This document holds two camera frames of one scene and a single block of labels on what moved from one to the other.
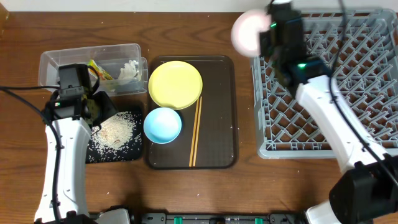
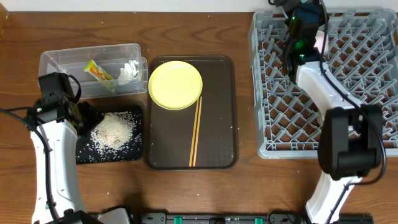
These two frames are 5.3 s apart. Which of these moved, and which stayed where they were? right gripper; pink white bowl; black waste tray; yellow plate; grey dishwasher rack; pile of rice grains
Moved: pink white bowl; right gripper
Stayed: pile of rice grains; grey dishwasher rack; black waste tray; yellow plate
